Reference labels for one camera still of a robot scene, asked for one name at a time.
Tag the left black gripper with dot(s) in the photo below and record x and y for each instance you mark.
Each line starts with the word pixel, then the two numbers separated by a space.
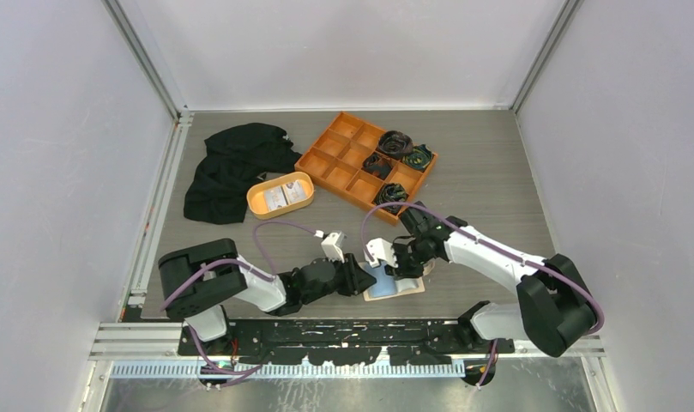
pixel 356 278

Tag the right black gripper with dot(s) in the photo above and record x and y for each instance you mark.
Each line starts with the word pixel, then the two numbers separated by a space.
pixel 402 271

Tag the beige card holder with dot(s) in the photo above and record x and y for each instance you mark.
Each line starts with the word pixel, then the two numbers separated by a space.
pixel 386 287

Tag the orange oval tray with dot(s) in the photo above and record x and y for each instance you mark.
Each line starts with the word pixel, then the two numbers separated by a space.
pixel 255 200

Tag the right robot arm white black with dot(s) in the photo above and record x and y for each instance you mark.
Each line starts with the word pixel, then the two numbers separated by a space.
pixel 554 307

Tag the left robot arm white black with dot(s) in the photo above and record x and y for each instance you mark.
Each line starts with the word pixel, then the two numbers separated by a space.
pixel 198 279

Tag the right credit card in tray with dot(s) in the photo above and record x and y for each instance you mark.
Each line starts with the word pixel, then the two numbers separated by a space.
pixel 294 192

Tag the credit card in tray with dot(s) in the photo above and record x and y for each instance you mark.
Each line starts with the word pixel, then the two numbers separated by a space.
pixel 294 192
pixel 274 199

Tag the left credit card in tray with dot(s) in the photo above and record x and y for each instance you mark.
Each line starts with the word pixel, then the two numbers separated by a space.
pixel 274 199

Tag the green yellow rolled tie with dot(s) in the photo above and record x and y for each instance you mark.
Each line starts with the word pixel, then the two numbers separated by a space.
pixel 391 192

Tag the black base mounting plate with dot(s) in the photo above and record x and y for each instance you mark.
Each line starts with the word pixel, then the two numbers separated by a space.
pixel 343 342

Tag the orange compartment organizer box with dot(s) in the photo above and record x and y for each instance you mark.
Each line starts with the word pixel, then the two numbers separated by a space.
pixel 335 159

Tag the dark red rolled tie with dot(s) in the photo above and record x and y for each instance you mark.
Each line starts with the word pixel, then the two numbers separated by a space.
pixel 377 166

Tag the green patterned rolled tie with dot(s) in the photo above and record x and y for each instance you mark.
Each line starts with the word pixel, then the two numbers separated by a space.
pixel 419 159

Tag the dark brown rolled tie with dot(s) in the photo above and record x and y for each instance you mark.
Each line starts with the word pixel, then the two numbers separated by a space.
pixel 395 144

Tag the black cloth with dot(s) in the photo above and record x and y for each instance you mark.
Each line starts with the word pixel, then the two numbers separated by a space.
pixel 236 159

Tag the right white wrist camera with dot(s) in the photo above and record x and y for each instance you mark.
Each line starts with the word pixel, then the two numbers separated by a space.
pixel 379 252

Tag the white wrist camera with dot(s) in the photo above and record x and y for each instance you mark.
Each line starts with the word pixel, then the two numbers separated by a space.
pixel 331 246
pixel 379 252

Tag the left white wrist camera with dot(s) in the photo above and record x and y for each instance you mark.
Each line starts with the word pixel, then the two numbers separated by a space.
pixel 331 246

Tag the aluminium front frame rail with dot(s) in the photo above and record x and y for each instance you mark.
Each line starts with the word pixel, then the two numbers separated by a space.
pixel 150 351

